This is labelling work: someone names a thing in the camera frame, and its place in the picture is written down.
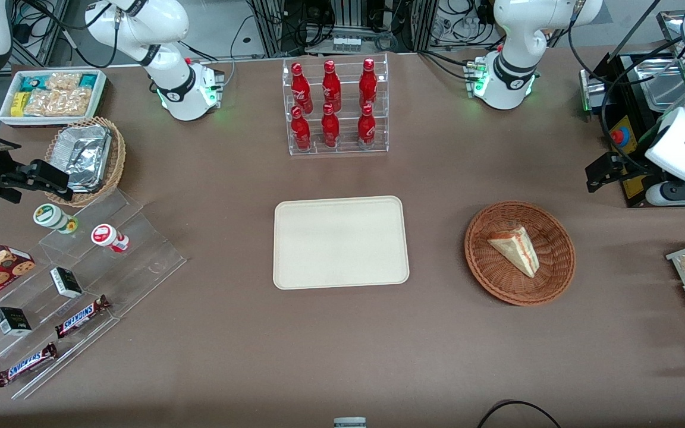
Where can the small black carton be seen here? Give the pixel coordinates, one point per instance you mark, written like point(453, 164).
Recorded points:
point(66, 282)
point(12, 321)

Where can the steel warmer pan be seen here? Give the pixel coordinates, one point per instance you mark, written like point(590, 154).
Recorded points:
point(657, 83)

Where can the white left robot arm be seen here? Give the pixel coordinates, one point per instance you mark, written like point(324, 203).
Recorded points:
point(515, 35)

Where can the white power strip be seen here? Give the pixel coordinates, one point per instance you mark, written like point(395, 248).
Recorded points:
point(346, 43)

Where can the red cola bottle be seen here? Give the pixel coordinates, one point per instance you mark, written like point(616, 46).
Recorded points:
point(368, 86)
point(330, 129)
point(301, 89)
point(331, 88)
point(366, 129)
point(300, 132)

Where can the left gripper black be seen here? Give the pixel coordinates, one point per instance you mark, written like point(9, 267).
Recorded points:
point(626, 167)

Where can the snickers chocolate bar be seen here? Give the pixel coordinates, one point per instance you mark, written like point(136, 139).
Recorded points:
point(81, 317)
point(26, 364)

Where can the yellow snack packet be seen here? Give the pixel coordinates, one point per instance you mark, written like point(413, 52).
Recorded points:
point(18, 104)

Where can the aluminium profile frame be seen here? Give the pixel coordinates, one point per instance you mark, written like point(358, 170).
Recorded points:
point(351, 12)
point(271, 30)
point(423, 24)

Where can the teal snack packet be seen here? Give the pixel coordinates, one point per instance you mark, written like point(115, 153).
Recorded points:
point(88, 80)
point(33, 82)

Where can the green lid yogurt cup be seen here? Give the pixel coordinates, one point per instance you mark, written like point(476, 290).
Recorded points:
point(51, 216)

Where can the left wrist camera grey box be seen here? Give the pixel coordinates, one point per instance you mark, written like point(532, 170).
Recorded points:
point(657, 194)

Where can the clear acrylic step display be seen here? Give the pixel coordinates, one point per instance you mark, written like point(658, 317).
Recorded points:
point(140, 261)

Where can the red lid yogurt cup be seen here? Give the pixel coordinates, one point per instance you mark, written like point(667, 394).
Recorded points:
point(104, 235)

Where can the round brown wicker basket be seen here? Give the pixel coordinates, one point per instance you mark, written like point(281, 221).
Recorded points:
point(497, 279)

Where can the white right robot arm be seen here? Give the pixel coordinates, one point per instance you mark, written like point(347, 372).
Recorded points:
point(164, 24)

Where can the triangular sandwich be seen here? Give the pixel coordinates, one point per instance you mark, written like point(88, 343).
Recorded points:
point(518, 246)

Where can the black food warmer machine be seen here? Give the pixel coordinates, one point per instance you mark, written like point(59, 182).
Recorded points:
point(595, 98)

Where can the light tan wicker basket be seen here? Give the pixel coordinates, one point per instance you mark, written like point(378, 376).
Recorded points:
point(118, 157)

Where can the clear acrylic bottle rack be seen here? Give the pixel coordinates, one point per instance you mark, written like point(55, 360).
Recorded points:
point(347, 95)

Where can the cream rectangular tray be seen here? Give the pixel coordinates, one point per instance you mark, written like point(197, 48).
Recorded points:
point(339, 244)

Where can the white rectangular snack box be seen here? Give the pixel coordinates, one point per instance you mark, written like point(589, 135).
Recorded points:
point(6, 119)

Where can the small grey device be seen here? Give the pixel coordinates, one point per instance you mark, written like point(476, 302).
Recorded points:
point(349, 423)

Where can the aluminium foil tray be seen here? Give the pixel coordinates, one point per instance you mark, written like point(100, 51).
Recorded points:
point(84, 154)

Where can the clear bag of crackers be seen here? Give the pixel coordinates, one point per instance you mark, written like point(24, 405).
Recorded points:
point(63, 80)
point(60, 102)

